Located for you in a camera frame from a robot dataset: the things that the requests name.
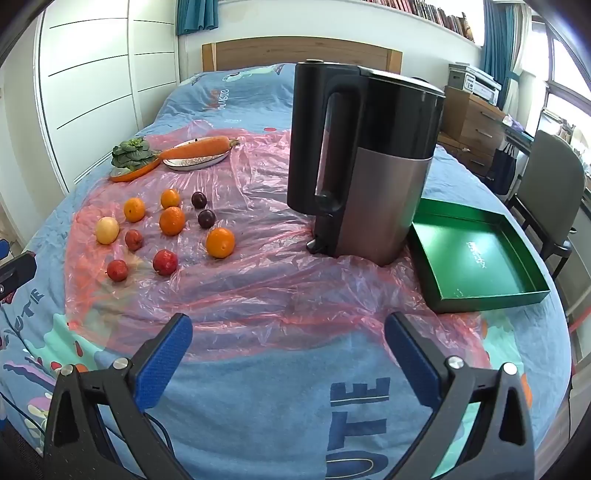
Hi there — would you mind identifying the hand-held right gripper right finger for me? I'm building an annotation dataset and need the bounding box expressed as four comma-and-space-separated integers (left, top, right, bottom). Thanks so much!
385, 311, 536, 480

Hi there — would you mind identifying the row of books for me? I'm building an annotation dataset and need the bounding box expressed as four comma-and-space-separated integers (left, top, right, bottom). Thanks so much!
365, 0, 475, 43

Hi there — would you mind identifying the wooden drawer cabinet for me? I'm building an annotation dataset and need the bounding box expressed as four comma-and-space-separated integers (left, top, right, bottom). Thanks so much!
438, 86, 509, 176

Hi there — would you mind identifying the window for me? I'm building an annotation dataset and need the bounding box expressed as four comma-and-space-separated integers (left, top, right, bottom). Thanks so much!
538, 28, 591, 153

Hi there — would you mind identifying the white wardrobe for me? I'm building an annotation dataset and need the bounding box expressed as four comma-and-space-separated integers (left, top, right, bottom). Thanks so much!
37, 0, 181, 185

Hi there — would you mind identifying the white printer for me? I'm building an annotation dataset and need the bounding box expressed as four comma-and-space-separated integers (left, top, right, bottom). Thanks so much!
464, 65, 502, 106

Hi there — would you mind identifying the white patterned plate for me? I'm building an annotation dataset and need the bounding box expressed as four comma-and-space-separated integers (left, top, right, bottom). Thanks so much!
164, 138, 232, 171

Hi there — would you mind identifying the dark shopping bag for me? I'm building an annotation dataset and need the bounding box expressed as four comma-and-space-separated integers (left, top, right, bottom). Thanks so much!
487, 143, 518, 195

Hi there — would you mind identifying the yellow grapefruit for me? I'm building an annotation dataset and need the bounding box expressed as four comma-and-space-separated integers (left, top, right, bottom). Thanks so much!
95, 216, 121, 245

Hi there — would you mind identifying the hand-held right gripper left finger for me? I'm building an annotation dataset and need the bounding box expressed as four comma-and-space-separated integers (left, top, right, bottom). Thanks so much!
44, 313, 194, 480

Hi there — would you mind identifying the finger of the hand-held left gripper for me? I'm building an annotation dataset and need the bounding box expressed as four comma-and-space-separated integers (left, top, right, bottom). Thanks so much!
0, 251, 38, 300

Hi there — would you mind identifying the orange carrot-shaped dish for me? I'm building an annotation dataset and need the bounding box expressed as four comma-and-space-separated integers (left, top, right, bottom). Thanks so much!
109, 150, 163, 183

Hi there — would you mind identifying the large orange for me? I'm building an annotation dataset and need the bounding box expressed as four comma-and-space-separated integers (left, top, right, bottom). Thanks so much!
159, 206, 187, 236
205, 227, 236, 259

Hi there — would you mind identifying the grey chair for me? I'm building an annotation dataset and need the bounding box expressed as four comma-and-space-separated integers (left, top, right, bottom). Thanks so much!
505, 130, 587, 278

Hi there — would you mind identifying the dark desk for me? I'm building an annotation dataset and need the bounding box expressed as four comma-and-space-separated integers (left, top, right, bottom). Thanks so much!
503, 115, 541, 148

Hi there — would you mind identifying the green box tray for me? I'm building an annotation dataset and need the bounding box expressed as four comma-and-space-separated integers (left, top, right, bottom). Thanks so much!
406, 198, 551, 315

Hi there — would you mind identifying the teal curtain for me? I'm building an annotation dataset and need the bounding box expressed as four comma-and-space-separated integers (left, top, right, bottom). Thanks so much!
482, 0, 525, 112
177, 0, 219, 36

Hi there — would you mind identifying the wooden headboard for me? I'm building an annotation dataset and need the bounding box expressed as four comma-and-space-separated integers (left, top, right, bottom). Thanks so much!
202, 37, 403, 75

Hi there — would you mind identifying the green bok choy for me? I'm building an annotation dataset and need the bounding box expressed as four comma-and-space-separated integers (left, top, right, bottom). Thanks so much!
111, 137, 153, 168

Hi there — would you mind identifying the carrot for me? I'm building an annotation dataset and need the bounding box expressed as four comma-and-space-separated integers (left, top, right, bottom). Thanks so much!
159, 136, 241, 161

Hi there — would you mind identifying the pink plastic sheet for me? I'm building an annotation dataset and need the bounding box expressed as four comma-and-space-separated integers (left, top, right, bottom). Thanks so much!
65, 119, 490, 365

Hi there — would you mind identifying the black and silver electric kettle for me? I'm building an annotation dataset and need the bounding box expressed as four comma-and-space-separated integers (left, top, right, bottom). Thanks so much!
287, 60, 446, 267

